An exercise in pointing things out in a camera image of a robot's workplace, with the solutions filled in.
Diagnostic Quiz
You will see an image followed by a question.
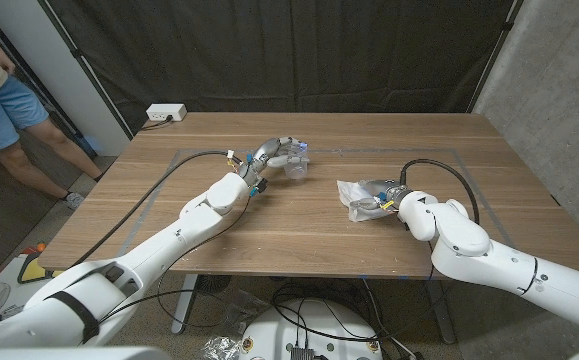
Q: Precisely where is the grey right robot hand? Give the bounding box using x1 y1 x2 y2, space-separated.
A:
348 178 413 214

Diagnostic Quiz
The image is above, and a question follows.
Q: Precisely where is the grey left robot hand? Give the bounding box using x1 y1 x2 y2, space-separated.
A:
238 136 311 189

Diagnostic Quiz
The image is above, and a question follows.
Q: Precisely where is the clear plastic measuring cup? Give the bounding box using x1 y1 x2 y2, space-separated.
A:
282 142 311 180

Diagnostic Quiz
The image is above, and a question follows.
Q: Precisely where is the white tissue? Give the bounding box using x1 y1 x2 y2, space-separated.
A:
336 179 395 223

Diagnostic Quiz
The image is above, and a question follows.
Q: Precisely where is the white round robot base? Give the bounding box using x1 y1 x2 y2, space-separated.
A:
238 298 384 360

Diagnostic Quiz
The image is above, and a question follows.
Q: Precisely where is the grey tape outline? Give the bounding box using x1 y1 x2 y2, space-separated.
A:
118 147 515 256

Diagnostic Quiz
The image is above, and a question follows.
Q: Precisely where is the black backdrop curtain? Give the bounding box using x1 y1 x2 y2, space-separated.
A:
38 0 520 136

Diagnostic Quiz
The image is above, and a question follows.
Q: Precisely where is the white power strip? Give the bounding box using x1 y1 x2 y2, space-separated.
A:
145 103 188 123

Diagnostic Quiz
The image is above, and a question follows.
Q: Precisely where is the grey table leg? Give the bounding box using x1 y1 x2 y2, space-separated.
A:
426 279 458 346

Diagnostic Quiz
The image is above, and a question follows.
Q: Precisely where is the black round fan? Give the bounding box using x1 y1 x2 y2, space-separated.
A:
194 273 233 296

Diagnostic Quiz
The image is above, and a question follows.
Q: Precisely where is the clear plastic wrapper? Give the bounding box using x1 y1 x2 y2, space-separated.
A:
218 289 265 337

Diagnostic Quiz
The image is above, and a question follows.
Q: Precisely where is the black backdrop stand pole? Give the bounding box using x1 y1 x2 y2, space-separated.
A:
466 0 525 114
38 0 134 139

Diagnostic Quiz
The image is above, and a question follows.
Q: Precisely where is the white table leg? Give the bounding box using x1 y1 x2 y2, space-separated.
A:
171 273 200 335

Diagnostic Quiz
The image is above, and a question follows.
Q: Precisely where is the crumpled silver foil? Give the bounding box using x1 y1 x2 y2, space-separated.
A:
203 335 243 360

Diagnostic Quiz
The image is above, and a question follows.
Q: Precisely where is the yellow black white board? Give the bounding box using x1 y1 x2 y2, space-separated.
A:
16 251 68 285

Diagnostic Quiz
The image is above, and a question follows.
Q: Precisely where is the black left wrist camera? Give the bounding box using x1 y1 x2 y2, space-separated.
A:
248 178 269 199

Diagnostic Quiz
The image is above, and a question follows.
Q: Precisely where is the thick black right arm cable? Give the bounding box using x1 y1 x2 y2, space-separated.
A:
399 158 481 226

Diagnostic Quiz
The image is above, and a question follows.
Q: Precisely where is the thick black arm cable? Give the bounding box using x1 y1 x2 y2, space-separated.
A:
68 149 243 269
399 158 481 226

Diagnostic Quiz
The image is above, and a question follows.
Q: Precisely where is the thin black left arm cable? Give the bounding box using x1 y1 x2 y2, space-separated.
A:
96 194 255 331

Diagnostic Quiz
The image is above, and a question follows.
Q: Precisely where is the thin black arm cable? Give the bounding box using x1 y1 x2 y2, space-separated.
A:
426 238 440 282
96 194 255 331

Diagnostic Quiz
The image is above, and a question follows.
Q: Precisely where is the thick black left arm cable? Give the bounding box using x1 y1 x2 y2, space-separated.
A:
68 149 243 269

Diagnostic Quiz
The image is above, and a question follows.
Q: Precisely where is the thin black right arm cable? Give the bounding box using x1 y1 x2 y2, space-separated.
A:
426 238 440 282

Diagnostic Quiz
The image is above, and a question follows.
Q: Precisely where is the black power strip cord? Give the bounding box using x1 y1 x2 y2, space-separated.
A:
141 115 174 132

